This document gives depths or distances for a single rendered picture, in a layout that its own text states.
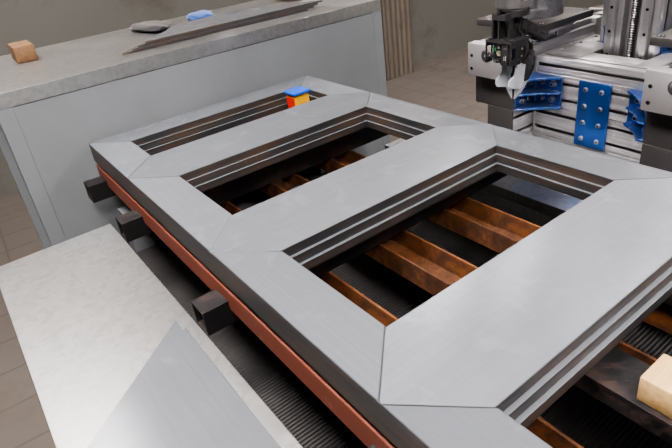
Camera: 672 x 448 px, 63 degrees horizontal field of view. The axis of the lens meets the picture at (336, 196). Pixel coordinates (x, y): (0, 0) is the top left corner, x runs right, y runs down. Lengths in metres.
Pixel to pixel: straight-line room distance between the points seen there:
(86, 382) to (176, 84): 1.01
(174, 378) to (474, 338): 0.43
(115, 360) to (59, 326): 0.18
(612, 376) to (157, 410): 0.62
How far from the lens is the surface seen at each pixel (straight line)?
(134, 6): 3.96
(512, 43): 1.31
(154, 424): 0.83
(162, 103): 1.75
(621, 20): 1.65
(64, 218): 1.77
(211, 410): 0.82
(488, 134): 1.32
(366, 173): 1.16
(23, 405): 2.26
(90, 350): 1.06
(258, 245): 0.97
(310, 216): 1.02
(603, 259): 0.90
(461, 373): 0.70
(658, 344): 1.27
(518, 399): 0.70
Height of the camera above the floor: 1.37
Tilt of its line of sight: 28 degrees down
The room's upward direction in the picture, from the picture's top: 7 degrees counter-clockwise
